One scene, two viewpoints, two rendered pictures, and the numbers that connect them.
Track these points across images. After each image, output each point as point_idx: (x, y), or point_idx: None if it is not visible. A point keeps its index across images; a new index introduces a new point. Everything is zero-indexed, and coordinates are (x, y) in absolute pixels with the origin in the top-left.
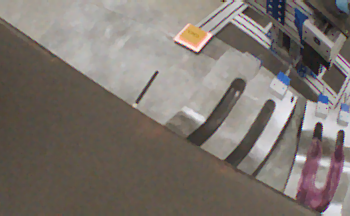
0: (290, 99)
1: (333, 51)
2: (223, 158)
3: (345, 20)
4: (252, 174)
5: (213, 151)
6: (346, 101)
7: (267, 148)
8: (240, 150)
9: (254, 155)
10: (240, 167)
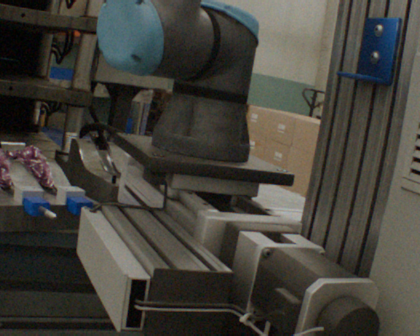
0: (117, 183)
1: (124, 190)
2: (111, 150)
3: (148, 141)
4: (78, 154)
5: (122, 152)
6: (42, 210)
7: (90, 170)
8: (109, 166)
9: (94, 164)
10: (93, 149)
